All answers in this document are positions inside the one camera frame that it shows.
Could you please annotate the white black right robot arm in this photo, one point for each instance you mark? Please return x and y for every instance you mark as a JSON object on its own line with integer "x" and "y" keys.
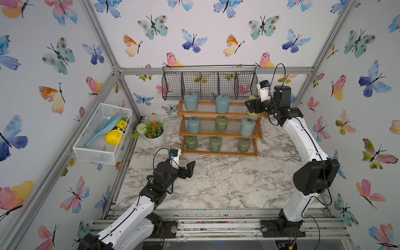
{"x": 318, "y": 170}

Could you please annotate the yellow bottle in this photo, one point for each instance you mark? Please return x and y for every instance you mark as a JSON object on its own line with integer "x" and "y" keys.
{"x": 116, "y": 135}

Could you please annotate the green canister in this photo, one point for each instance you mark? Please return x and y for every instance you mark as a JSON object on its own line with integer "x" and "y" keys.
{"x": 244, "y": 145}
{"x": 191, "y": 142}
{"x": 221, "y": 123}
{"x": 215, "y": 143}

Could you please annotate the white potted flower plant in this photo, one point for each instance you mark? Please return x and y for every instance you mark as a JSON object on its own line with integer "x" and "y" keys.
{"x": 152, "y": 131}

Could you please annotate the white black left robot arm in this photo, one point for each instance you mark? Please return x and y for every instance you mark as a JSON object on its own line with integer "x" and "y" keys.
{"x": 139, "y": 221}

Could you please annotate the white wire wall basket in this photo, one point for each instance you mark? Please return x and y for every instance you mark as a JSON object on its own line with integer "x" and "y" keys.
{"x": 101, "y": 139}

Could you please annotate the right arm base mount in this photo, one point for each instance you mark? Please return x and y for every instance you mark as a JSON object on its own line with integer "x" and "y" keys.
{"x": 281, "y": 228}

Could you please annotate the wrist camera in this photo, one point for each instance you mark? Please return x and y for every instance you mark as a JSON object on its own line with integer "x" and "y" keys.
{"x": 264, "y": 90}
{"x": 174, "y": 156}

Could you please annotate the blue canister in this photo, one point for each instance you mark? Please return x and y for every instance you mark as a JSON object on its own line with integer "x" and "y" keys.
{"x": 247, "y": 126}
{"x": 222, "y": 104}
{"x": 194, "y": 125}
{"x": 191, "y": 101}

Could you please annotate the yellow canister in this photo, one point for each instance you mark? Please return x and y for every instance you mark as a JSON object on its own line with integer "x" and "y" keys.
{"x": 251, "y": 111}

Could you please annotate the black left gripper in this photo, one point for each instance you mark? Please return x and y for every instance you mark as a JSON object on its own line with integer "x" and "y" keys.
{"x": 188, "y": 171}

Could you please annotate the green canister bottom right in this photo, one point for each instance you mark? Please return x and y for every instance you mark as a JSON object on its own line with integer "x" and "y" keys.
{"x": 244, "y": 145}

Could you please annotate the black wire wall basket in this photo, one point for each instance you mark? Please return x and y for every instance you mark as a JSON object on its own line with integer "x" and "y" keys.
{"x": 238, "y": 82}

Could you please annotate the aluminium front rail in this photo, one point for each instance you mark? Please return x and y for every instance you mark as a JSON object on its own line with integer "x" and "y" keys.
{"x": 244, "y": 224}

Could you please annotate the light blue plastic scoop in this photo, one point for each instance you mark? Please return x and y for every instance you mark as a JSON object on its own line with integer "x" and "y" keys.
{"x": 104, "y": 127}

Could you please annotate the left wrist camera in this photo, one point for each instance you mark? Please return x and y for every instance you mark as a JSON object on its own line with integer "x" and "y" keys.
{"x": 174, "y": 156}

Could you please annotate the green canister bottom left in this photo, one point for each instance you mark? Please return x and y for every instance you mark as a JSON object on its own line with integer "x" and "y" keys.
{"x": 191, "y": 142}

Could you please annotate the green canister bottom centre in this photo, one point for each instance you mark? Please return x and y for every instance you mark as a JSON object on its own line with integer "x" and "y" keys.
{"x": 215, "y": 143}

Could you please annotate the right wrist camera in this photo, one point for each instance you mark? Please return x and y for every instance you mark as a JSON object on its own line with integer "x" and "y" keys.
{"x": 264, "y": 90}

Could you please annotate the wooden three-tier shelf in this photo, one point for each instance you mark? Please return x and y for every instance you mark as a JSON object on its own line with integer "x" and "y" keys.
{"x": 207, "y": 114}

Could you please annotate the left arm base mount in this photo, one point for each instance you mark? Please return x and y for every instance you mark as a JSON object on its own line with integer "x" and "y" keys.
{"x": 164, "y": 229}

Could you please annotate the green canister middle centre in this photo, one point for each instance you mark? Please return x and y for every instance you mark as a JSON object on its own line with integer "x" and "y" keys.
{"x": 221, "y": 123}

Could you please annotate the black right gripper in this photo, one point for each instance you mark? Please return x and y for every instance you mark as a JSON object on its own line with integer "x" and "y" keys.
{"x": 253, "y": 105}

